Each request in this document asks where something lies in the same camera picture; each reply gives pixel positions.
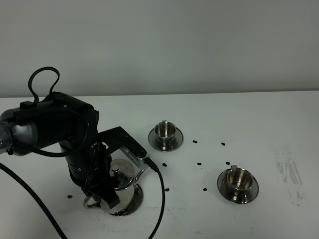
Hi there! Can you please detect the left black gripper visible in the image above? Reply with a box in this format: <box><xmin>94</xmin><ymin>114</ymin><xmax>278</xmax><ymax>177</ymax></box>
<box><xmin>69</xmin><ymin>126</ymin><xmax>147</xmax><ymax>208</ymax></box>

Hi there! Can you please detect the stainless steel teapot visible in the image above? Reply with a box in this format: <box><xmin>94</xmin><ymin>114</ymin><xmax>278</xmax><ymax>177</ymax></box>
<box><xmin>83</xmin><ymin>159</ymin><xmax>144</xmax><ymax>215</ymax></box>

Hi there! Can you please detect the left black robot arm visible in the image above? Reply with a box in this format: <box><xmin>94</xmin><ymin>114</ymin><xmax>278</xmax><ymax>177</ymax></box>
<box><xmin>0</xmin><ymin>92</ymin><xmax>147</xmax><ymax>208</ymax></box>

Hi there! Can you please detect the teapot steel saucer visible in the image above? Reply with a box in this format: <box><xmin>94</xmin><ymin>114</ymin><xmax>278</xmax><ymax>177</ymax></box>
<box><xmin>111</xmin><ymin>184</ymin><xmax>143</xmax><ymax>216</ymax></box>

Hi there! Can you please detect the far stainless steel teacup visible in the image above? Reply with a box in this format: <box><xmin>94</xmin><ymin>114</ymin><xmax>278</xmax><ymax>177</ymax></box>
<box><xmin>154</xmin><ymin>120</ymin><xmax>176</xmax><ymax>140</ymax></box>

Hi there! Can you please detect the stainless steel teacup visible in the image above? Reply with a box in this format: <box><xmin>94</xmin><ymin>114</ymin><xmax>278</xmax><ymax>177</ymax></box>
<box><xmin>154</xmin><ymin>120</ymin><xmax>176</xmax><ymax>140</ymax></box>
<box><xmin>226</xmin><ymin>165</ymin><xmax>253</xmax><ymax>192</ymax></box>

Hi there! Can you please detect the near stainless steel teacup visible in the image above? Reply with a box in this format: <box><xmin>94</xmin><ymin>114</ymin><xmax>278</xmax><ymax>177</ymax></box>
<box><xmin>226</xmin><ymin>165</ymin><xmax>253</xmax><ymax>192</ymax></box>

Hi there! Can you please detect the far steel saucer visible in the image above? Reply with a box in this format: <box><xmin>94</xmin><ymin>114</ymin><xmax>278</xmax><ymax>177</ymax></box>
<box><xmin>148</xmin><ymin>126</ymin><xmax>184</xmax><ymax>152</ymax></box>

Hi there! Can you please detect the near steel saucer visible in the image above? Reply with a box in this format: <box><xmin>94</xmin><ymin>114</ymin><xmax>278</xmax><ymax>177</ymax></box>
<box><xmin>217</xmin><ymin>169</ymin><xmax>259</xmax><ymax>205</ymax></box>

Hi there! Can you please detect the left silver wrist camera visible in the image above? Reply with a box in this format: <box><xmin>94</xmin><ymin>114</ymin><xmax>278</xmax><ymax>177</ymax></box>
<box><xmin>120</xmin><ymin>146</ymin><xmax>148</xmax><ymax>170</ymax></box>

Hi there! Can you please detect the left black camera cable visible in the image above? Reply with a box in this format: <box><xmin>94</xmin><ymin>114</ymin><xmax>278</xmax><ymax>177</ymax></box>
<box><xmin>0</xmin><ymin>66</ymin><xmax>166</xmax><ymax>239</ymax></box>

